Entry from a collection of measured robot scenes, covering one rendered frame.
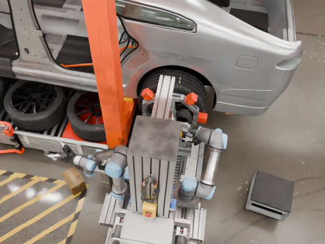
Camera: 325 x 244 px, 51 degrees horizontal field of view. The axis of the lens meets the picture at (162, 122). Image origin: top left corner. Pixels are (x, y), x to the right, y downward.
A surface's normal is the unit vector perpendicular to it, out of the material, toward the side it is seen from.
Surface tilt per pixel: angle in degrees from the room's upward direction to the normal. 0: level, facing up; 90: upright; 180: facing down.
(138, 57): 90
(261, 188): 0
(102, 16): 90
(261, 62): 90
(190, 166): 0
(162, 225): 0
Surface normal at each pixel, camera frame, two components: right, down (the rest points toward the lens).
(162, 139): 0.04, -0.57
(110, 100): -0.17, 0.80
